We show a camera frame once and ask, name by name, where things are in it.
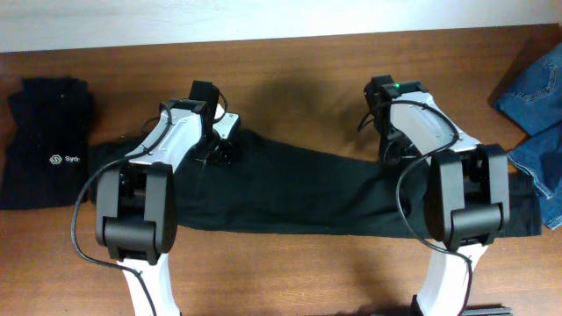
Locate black pants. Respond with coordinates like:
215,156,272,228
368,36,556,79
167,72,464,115
87,127,543,241

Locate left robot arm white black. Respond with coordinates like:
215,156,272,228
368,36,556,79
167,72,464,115
95,99,241,315

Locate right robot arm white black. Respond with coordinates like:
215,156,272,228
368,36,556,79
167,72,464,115
362,75,513,316

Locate blue denim jeans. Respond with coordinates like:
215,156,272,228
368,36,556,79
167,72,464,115
494,44,561,230

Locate folded black shirt with logo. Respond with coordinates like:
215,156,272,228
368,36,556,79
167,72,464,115
1,76,94,210

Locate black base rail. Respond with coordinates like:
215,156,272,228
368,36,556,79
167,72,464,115
461,306,513,316

